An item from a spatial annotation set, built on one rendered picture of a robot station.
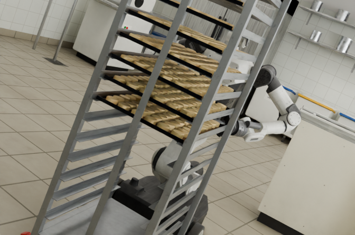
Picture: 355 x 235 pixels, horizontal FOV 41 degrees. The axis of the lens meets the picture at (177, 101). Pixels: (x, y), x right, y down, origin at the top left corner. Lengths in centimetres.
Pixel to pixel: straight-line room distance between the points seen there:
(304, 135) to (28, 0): 440
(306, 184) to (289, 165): 17
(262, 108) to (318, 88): 100
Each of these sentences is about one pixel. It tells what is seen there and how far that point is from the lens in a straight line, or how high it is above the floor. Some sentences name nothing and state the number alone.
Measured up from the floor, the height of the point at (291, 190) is 34.
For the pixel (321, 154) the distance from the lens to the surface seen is 353.
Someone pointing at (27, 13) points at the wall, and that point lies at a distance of 679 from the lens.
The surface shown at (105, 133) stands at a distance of 214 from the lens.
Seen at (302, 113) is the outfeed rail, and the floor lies 88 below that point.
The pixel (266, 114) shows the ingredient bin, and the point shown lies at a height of 28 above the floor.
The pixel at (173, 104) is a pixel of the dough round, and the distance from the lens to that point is 179.
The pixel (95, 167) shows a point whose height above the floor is 41.
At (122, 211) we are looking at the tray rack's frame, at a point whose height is 15.
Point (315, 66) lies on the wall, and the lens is 778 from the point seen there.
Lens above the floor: 122
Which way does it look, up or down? 10 degrees down
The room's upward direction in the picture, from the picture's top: 23 degrees clockwise
